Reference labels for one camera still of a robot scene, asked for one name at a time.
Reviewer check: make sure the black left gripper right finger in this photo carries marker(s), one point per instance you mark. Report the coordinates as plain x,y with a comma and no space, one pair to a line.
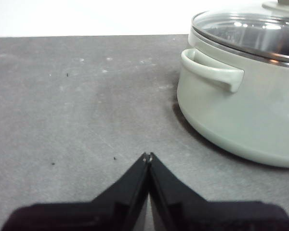
195,214

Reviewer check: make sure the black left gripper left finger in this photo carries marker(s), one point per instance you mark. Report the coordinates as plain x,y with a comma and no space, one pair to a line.
106,214

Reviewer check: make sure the glass lid with green knob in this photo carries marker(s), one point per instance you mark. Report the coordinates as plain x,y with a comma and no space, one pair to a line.
243,31

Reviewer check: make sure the sage green electric cooking pot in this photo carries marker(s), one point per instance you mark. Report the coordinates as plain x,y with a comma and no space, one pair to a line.
243,115

